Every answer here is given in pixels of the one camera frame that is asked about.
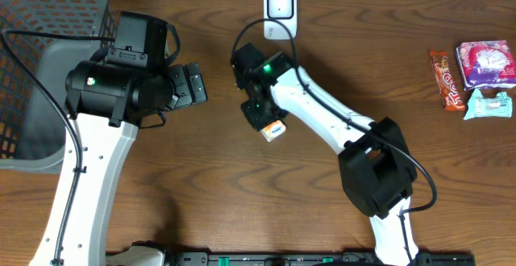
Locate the red purple noodle packet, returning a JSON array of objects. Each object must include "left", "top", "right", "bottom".
[{"left": 456, "top": 40, "right": 515, "bottom": 90}]

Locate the orange-brown snack bar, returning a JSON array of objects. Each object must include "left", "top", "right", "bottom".
[{"left": 429, "top": 50, "right": 465, "bottom": 111}]

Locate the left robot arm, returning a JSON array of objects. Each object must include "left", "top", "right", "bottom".
[{"left": 31, "top": 58, "right": 207, "bottom": 265}]

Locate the orange tissue pack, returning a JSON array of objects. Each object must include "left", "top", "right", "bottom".
[{"left": 260, "top": 120, "right": 287, "bottom": 142}]

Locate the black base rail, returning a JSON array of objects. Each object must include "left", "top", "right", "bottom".
[{"left": 106, "top": 251, "right": 476, "bottom": 266}]

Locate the teal snack packet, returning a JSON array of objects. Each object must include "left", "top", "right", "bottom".
[{"left": 464, "top": 89, "right": 513, "bottom": 120}]

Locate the white barcode scanner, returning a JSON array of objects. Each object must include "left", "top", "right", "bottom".
[{"left": 263, "top": 0, "right": 298, "bottom": 40}]

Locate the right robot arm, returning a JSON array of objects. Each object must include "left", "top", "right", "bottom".
[{"left": 231, "top": 46, "right": 418, "bottom": 265}]

